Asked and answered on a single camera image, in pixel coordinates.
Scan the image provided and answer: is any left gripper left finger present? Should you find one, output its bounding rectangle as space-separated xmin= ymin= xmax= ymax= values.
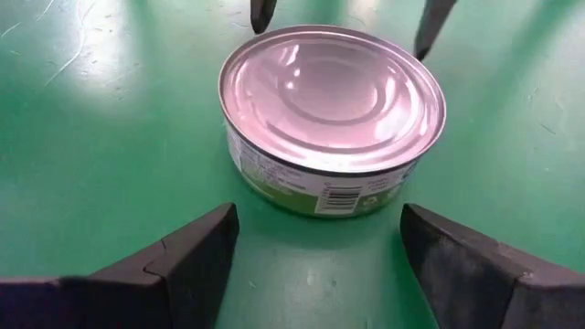
xmin=0 ymin=203 xmax=240 ymax=329

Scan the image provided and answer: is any green table mat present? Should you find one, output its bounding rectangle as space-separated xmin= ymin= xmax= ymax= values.
xmin=0 ymin=0 xmax=585 ymax=329

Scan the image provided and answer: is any green Bumble Bee tuna can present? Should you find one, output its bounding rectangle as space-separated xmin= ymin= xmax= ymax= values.
xmin=218 ymin=25 xmax=448 ymax=219

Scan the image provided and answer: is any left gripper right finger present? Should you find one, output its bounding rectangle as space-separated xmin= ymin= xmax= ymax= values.
xmin=400 ymin=203 xmax=585 ymax=329

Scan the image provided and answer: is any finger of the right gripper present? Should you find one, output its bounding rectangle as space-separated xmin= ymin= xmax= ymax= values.
xmin=413 ymin=0 xmax=458 ymax=62
xmin=250 ymin=0 xmax=279 ymax=36

